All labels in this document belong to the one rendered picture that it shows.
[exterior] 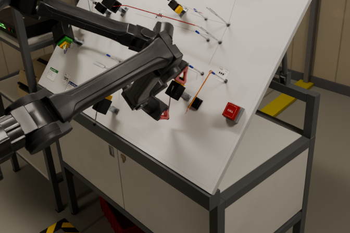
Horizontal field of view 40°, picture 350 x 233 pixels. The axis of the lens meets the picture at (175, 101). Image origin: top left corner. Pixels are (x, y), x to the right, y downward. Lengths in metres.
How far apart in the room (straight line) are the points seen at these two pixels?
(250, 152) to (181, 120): 0.34
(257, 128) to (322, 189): 1.08
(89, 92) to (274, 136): 1.18
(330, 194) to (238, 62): 1.52
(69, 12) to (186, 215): 0.87
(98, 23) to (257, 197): 0.89
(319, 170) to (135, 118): 1.61
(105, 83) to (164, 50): 0.17
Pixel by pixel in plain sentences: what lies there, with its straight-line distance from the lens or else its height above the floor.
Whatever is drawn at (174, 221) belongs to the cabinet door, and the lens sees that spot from 1.99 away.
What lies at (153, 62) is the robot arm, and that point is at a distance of 1.11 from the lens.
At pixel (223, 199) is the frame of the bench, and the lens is 1.74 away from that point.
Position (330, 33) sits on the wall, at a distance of 3.98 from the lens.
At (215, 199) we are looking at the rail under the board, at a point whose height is 0.84.
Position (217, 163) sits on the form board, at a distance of 1.66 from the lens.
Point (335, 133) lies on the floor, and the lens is 3.60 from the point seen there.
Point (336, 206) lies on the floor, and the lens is 2.99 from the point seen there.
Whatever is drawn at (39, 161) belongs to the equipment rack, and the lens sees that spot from 3.02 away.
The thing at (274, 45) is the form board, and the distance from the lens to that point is 1.69.
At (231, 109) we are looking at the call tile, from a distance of 1.64.
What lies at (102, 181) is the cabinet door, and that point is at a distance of 2.38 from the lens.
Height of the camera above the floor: 1.95
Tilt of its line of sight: 30 degrees down
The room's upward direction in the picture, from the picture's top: 3 degrees counter-clockwise
